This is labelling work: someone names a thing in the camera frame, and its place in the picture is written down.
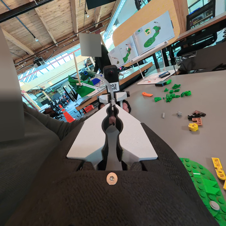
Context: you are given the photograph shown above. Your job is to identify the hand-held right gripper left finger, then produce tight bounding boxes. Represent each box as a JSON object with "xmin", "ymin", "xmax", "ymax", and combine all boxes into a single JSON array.
[{"xmin": 67, "ymin": 104, "xmax": 112, "ymax": 170}]

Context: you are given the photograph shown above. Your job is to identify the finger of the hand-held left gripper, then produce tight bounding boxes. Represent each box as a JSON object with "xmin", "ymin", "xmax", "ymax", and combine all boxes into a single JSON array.
[
  {"xmin": 115, "ymin": 92, "xmax": 128, "ymax": 109},
  {"xmin": 98, "ymin": 94, "xmax": 110, "ymax": 104}
]

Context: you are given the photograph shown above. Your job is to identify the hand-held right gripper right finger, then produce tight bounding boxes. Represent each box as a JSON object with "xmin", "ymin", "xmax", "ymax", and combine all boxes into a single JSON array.
[{"xmin": 115, "ymin": 104, "xmax": 158, "ymax": 171}]

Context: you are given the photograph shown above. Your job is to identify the dark green brick clear tubes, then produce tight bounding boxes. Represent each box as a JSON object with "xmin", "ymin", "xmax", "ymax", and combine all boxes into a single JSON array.
[{"xmin": 80, "ymin": 70, "xmax": 116, "ymax": 107}]

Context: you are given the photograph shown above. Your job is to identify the person's left forearm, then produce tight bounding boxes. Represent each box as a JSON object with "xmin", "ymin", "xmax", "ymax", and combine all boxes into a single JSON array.
[{"xmin": 23, "ymin": 102, "xmax": 99, "ymax": 141}]

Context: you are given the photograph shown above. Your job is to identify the wooden office desk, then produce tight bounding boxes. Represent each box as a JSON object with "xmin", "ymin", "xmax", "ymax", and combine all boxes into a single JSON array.
[{"xmin": 177, "ymin": 12, "xmax": 226, "ymax": 41}]

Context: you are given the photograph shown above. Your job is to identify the person's left hand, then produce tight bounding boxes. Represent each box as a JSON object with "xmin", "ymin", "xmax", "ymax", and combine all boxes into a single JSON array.
[{"xmin": 100, "ymin": 100, "xmax": 131, "ymax": 125}]

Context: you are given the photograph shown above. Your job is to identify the wooden work table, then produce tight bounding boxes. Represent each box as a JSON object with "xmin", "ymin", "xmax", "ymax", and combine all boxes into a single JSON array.
[{"xmin": 75, "ymin": 62, "xmax": 153, "ymax": 111}]

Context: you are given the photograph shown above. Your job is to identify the green storage bin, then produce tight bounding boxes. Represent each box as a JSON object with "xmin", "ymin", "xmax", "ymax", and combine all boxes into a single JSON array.
[{"xmin": 68, "ymin": 75, "xmax": 96, "ymax": 97}]

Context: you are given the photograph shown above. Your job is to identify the orange traffic cone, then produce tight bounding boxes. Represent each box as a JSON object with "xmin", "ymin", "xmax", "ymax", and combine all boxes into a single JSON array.
[{"xmin": 59, "ymin": 104, "xmax": 76, "ymax": 123}]

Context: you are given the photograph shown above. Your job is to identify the row of black office chairs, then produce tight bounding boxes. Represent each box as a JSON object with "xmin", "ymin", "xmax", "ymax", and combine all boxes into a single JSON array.
[{"xmin": 41, "ymin": 85, "xmax": 79, "ymax": 120}]

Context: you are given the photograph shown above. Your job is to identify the open instruction booklet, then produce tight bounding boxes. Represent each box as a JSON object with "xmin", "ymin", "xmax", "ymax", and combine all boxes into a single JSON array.
[{"xmin": 108, "ymin": 11, "xmax": 175, "ymax": 68}]

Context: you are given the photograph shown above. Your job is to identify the pile of small green bricks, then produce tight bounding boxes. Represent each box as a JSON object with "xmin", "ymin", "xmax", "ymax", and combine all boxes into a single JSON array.
[{"xmin": 154, "ymin": 84, "xmax": 191, "ymax": 103}]

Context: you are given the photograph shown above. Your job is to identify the person's dark jacket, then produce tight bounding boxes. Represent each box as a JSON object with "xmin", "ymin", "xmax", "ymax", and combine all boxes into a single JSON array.
[{"xmin": 0, "ymin": 102, "xmax": 85, "ymax": 226}]

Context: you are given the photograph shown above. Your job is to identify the black brick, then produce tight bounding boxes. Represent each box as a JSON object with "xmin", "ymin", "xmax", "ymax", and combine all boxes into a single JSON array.
[{"xmin": 188, "ymin": 110, "xmax": 206, "ymax": 119}]

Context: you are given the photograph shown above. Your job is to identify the wooden book stand white base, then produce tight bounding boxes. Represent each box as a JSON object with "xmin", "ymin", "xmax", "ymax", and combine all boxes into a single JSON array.
[{"xmin": 112, "ymin": 0, "xmax": 181, "ymax": 85}]

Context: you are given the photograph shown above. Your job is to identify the ceiling projector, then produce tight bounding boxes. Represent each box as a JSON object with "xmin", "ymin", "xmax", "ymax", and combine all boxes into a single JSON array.
[{"xmin": 33, "ymin": 57, "xmax": 46, "ymax": 68}]

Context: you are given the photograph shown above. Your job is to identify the green round plate build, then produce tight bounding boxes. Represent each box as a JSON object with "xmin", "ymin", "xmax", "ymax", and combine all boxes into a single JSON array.
[{"xmin": 179, "ymin": 158, "xmax": 226, "ymax": 226}]

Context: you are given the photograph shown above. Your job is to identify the pile of colourful bricks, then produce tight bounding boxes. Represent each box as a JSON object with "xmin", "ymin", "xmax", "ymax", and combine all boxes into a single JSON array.
[{"xmin": 211, "ymin": 157, "xmax": 226, "ymax": 190}]

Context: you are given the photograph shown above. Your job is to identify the black equipment case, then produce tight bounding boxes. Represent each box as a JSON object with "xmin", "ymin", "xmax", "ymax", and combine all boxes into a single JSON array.
[{"xmin": 178, "ymin": 41, "xmax": 226, "ymax": 73}]

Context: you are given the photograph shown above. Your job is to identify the computer monitor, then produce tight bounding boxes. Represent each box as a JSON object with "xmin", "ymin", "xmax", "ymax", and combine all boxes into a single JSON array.
[{"xmin": 186, "ymin": 0, "xmax": 216, "ymax": 30}]

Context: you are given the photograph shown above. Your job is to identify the silver air duct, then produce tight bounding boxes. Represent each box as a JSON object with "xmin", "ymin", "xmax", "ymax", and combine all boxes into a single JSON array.
[{"xmin": 102, "ymin": 0, "xmax": 126, "ymax": 40}]

